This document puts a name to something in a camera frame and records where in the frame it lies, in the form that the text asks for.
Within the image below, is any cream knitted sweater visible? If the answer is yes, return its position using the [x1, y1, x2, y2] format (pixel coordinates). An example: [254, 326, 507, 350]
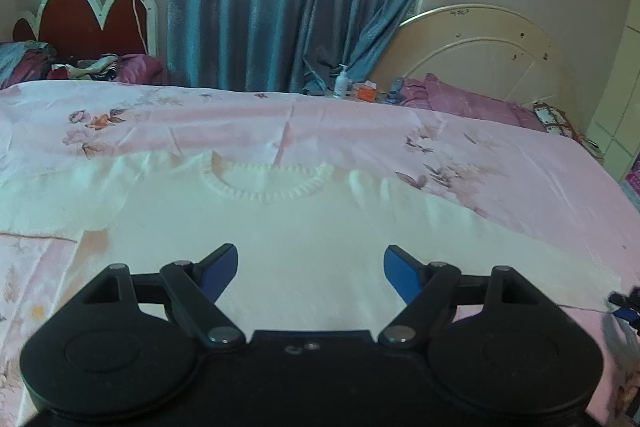
[1, 152, 620, 332]

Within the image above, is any pile of clothes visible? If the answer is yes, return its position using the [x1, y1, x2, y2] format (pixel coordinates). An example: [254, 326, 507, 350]
[1, 40, 164, 90]

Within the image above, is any pink floral bed sheet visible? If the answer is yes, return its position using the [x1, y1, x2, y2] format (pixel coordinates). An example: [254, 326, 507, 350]
[1, 80, 639, 426]

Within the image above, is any cream wardrobe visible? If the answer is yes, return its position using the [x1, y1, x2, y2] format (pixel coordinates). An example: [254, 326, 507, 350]
[587, 0, 640, 182]

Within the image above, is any purple pillow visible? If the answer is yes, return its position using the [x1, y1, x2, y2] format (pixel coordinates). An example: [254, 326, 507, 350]
[400, 74, 544, 132]

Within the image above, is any patterned cushion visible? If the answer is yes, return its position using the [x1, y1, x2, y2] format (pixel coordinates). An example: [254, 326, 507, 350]
[533, 102, 580, 142]

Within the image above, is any orange box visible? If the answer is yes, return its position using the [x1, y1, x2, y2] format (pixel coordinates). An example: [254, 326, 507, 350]
[350, 80, 378, 103]

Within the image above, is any white pump bottle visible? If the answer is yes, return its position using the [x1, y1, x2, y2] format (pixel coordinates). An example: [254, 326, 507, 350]
[333, 64, 349, 98]

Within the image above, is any cream round headboard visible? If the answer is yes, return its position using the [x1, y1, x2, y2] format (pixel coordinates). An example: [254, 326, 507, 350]
[368, 3, 576, 117]

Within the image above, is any red and white headboard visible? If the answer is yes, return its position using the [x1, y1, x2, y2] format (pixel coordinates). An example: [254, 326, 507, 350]
[12, 0, 158, 60]

